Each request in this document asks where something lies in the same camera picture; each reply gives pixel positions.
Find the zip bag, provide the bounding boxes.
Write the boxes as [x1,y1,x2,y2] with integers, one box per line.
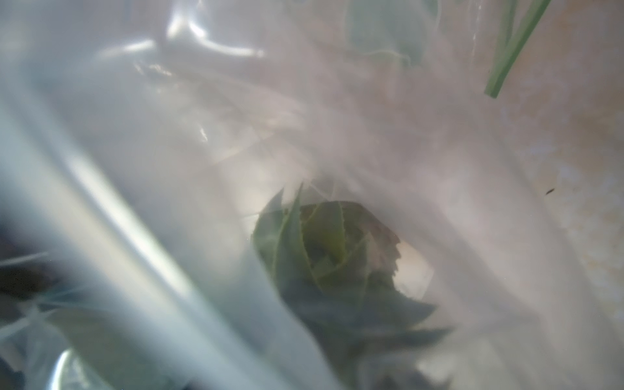
[1,1,623,389]

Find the pineapple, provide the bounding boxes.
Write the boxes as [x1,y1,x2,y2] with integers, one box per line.
[251,188,452,389]

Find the green-zip bag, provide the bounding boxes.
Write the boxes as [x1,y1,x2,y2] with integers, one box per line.
[342,1,549,98]

